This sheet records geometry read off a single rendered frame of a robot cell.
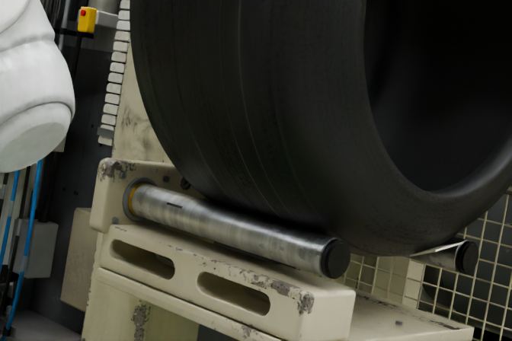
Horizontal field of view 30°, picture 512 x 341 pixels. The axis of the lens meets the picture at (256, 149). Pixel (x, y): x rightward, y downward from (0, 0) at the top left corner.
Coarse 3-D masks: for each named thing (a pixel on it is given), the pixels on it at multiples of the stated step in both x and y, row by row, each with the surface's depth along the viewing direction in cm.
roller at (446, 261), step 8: (448, 240) 126; (456, 240) 126; (464, 240) 125; (448, 248) 125; (456, 248) 124; (464, 248) 124; (472, 248) 125; (408, 256) 130; (416, 256) 129; (424, 256) 128; (432, 256) 127; (440, 256) 126; (448, 256) 125; (456, 256) 124; (464, 256) 124; (472, 256) 125; (432, 264) 128; (440, 264) 126; (448, 264) 125; (456, 264) 124; (464, 264) 124; (472, 264) 126; (464, 272) 125
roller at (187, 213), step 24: (144, 192) 125; (168, 192) 123; (144, 216) 125; (168, 216) 121; (192, 216) 118; (216, 216) 115; (240, 216) 114; (216, 240) 116; (240, 240) 112; (264, 240) 109; (288, 240) 107; (312, 240) 105; (336, 240) 105; (288, 264) 108; (312, 264) 105; (336, 264) 104
